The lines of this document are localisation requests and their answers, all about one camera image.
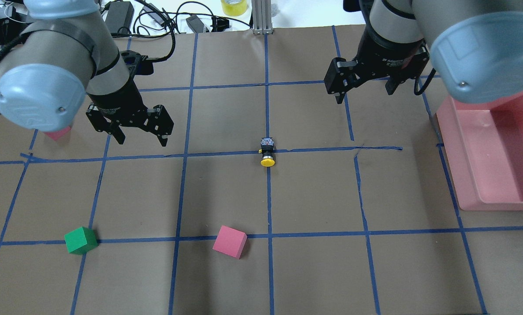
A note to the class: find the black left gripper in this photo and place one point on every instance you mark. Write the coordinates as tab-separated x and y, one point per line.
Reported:
117	97

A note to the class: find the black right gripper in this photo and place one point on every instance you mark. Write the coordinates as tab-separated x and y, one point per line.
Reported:
386	56

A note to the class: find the yellow push button switch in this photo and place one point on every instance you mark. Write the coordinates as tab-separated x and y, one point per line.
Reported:
267	150

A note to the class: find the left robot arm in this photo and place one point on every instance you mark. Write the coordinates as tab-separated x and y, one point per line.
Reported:
65	55

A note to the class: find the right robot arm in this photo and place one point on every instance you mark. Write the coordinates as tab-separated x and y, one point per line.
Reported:
475	45

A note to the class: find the pink foam cube far left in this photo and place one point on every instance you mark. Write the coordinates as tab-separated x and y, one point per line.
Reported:
56	135

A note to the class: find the pink foam cube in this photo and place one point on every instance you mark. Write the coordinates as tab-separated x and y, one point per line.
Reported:
230	242
56	135

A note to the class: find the black power adapter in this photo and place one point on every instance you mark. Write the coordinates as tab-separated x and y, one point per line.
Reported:
119	15

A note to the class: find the green foam cube near left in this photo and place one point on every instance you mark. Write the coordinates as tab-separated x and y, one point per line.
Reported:
80	241

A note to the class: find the pink foam cube centre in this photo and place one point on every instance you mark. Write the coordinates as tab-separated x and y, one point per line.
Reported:
230	242

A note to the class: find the pink plastic tray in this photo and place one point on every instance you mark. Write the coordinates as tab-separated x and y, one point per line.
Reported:
484	146

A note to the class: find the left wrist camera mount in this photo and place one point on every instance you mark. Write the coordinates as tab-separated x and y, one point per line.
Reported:
137	64

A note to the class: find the aluminium frame post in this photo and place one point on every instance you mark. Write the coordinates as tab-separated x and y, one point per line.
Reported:
262	17

